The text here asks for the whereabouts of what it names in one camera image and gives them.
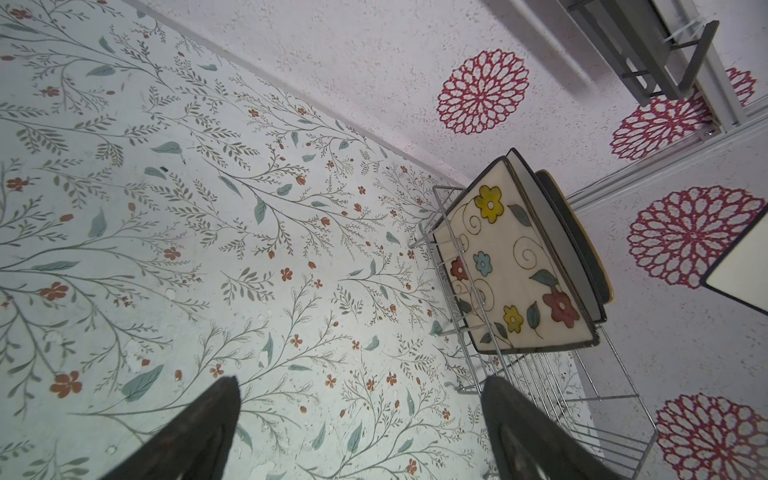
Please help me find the dark square floral plate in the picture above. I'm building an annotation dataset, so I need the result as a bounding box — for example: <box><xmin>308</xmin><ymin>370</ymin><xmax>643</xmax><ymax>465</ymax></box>
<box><xmin>434</xmin><ymin>154</ymin><xmax>600</xmax><ymax>354</ymax></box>

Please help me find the grey slotted wall shelf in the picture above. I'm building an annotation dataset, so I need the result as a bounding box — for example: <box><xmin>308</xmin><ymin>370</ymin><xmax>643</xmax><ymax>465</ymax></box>
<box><xmin>561</xmin><ymin>0</ymin><xmax>720</xmax><ymax>106</ymax></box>

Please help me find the white square plate black rim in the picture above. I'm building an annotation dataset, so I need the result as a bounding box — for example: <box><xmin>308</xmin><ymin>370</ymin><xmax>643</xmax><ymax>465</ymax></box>
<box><xmin>507</xmin><ymin>148</ymin><xmax>607</xmax><ymax>324</ymax></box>

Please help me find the chrome wire dish rack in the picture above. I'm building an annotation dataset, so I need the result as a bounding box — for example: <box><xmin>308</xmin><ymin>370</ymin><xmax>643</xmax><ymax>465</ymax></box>
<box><xmin>414</xmin><ymin>184</ymin><xmax>658</xmax><ymax>479</ymax></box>

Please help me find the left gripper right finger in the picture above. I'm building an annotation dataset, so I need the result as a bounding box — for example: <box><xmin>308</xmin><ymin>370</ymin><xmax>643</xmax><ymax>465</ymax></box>
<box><xmin>481</xmin><ymin>376</ymin><xmax>620</xmax><ymax>480</ymax></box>

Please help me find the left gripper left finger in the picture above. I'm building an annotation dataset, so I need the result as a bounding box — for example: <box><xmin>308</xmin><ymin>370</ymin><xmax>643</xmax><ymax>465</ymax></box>
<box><xmin>104</xmin><ymin>376</ymin><xmax>241</xmax><ymax>480</ymax></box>

